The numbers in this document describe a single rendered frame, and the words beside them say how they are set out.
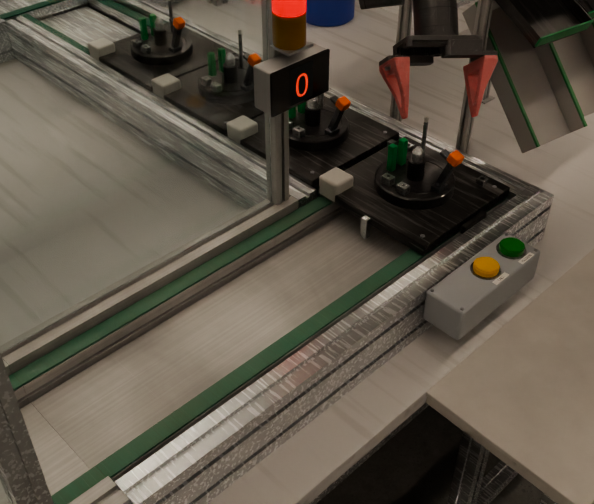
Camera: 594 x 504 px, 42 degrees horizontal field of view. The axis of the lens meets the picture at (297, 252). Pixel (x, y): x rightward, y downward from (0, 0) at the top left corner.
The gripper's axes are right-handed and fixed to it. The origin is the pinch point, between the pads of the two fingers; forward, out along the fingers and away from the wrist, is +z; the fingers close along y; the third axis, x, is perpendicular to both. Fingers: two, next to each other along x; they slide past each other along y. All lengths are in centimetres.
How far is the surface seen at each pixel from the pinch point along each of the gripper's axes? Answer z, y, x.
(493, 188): 9.6, 21.9, 31.0
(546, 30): -16.8, 30.7, 26.5
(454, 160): 5.0, 11.3, 22.5
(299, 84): -7.1, -14.6, 18.7
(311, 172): 4.9, -8.5, 40.8
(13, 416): 28, -51, -30
